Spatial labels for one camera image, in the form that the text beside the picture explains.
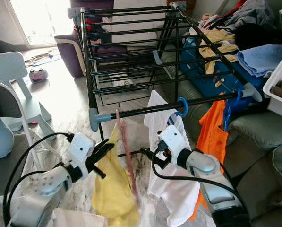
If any green leather sofa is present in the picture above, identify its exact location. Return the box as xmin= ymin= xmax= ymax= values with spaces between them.
xmin=226 ymin=78 xmax=282 ymax=227

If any grey white folding chair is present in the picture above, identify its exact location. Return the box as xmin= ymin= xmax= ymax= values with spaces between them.
xmin=0 ymin=80 xmax=47 ymax=204

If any blue folded towel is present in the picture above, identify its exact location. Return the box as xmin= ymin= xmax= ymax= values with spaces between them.
xmin=237 ymin=44 xmax=282 ymax=79

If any purple armchair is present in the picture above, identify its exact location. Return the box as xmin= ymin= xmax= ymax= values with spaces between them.
xmin=55 ymin=0 xmax=113 ymax=79

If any light blue child chair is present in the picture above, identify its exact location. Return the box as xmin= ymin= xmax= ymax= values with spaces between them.
xmin=0 ymin=52 xmax=51 ymax=128

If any black metal drying rack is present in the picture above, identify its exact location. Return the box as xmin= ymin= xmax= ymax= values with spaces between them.
xmin=69 ymin=2 xmax=264 ymax=133

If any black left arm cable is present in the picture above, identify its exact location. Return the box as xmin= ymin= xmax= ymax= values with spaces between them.
xmin=6 ymin=173 xmax=61 ymax=227
xmin=3 ymin=132 xmax=75 ymax=227

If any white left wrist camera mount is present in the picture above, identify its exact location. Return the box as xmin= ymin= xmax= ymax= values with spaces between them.
xmin=68 ymin=132 xmax=96 ymax=166

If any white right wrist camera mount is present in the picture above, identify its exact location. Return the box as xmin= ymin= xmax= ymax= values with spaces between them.
xmin=157 ymin=124 xmax=184 ymax=157

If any white shirt with blue stripes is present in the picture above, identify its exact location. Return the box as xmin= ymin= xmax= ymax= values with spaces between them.
xmin=143 ymin=90 xmax=200 ymax=227

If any yellow garment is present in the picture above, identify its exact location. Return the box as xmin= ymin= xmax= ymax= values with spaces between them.
xmin=91 ymin=124 xmax=140 ymax=227

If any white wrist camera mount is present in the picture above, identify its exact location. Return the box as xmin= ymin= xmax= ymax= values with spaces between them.
xmin=157 ymin=124 xmax=184 ymax=157
xmin=68 ymin=132 xmax=96 ymax=166

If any blue bag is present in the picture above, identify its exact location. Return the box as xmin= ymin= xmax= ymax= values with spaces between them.
xmin=179 ymin=38 xmax=262 ymax=100

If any orange printed t-shirt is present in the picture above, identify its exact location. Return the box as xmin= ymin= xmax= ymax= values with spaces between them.
xmin=188 ymin=99 xmax=229 ymax=220

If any white laundry basket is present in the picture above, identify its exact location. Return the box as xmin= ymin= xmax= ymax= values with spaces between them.
xmin=263 ymin=51 xmax=282 ymax=121

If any blue clothes hanger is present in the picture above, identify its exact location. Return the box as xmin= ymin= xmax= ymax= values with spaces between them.
xmin=174 ymin=97 xmax=188 ymax=118
xmin=221 ymin=90 xmax=245 ymax=133

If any grey clothes pile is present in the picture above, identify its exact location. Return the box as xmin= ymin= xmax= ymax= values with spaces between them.
xmin=226 ymin=0 xmax=276 ymax=31

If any white sofa cushion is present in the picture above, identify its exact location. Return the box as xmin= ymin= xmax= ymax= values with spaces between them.
xmin=110 ymin=0 xmax=170 ymax=48

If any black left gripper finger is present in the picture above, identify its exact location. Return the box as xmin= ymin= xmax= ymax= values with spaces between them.
xmin=86 ymin=139 xmax=115 ymax=164
xmin=89 ymin=163 xmax=107 ymax=180

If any pink clothes hanger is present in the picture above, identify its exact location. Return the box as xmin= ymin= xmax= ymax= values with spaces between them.
xmin=114 ymin=110 xmax=141 ymax=204

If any tan garment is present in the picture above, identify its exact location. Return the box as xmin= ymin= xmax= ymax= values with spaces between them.
xmin=197 ymin=28 xmax=238 ymax=76

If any small pink toy car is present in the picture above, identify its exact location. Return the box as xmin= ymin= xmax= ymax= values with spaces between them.
xmin=28 ymin=69 xmax=49 ymax=83

